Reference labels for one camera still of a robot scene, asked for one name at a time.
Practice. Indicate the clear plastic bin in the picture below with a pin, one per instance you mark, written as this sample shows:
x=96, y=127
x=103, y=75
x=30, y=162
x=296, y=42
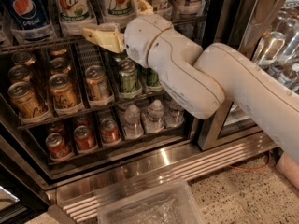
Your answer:
x=169, y=203

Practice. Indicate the steel fridge glass door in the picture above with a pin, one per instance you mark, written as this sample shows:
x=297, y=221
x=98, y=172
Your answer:
x=230, y=31

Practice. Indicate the back second-lane gold can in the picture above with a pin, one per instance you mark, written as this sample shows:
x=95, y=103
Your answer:
x=58, y=51

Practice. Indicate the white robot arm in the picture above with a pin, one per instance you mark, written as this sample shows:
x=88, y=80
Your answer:
x=200, y=80

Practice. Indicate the front second-lane gold can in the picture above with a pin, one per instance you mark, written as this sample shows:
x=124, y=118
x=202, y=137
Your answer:
x=63, y=91

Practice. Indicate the front middle red can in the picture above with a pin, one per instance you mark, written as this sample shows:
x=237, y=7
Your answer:
x=84, y=138

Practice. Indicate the middle left gold can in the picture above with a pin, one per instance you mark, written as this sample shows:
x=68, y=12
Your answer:
x=19, y=73

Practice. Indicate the back middle red can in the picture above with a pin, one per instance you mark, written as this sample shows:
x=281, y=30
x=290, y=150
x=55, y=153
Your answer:
x=82, y=120

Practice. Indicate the green can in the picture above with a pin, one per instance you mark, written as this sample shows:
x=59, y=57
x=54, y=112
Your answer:
x=151, y=77
x=118, y=57
x=128, y=76

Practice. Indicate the blue Pepsi can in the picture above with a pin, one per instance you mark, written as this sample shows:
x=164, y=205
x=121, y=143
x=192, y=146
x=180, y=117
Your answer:
x=31, y=17

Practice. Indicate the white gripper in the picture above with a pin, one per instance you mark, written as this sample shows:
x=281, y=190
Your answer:
x=140, y=37

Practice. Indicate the red can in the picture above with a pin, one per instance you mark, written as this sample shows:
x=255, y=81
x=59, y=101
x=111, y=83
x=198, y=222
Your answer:
x=56, y=127
x=84, y=138
x=109, y=132
x=82, y=120
x=57, y=146

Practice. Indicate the back left gold can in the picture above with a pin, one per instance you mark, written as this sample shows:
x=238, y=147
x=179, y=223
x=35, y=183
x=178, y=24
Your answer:
x=23, y=57

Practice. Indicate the middle green can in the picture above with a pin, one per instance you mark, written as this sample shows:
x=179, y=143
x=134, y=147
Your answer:
x=118, y=57

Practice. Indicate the right water bottle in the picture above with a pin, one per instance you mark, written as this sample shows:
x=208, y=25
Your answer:
x=174, y=115

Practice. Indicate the front left gold can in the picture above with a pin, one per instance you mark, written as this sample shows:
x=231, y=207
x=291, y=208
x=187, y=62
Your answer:
x=26, y=99

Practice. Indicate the steel fridge bottom grille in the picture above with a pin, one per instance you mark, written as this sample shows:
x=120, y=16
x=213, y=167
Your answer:
x=79, y=199

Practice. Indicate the white 7up can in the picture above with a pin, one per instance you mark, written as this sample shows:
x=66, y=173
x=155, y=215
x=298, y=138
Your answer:
x=119, y=11
x=73, y=14

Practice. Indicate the front left red can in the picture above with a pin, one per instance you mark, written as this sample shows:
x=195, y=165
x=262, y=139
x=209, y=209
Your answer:
x=57, y=146

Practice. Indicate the front right green can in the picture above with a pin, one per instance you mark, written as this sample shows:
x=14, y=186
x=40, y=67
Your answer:
x=151, y=77

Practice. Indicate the right red can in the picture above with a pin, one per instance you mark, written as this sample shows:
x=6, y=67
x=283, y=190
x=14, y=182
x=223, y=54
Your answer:
x=109, y=132

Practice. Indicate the back left red can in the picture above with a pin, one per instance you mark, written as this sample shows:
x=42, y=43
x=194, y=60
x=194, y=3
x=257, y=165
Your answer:
x=56, y=127

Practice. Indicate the pink plastic container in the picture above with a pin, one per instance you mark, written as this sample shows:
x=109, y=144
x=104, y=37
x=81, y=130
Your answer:
x=290, y=169

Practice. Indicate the second-lane gold can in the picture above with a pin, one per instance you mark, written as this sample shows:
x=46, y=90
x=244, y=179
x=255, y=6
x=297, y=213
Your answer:
x=60, y=65
x=58, y=51
x=63, y=91

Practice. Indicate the middle second-lane gold can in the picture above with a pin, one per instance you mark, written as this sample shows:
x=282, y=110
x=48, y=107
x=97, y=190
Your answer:
x=60, y=65

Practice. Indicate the third-lane gold can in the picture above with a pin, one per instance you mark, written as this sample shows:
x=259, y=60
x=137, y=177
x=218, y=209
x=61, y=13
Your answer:
x=97, y=85

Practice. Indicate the top wire shelf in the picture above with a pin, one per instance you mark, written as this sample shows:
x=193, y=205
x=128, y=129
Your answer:
x=76, y=39

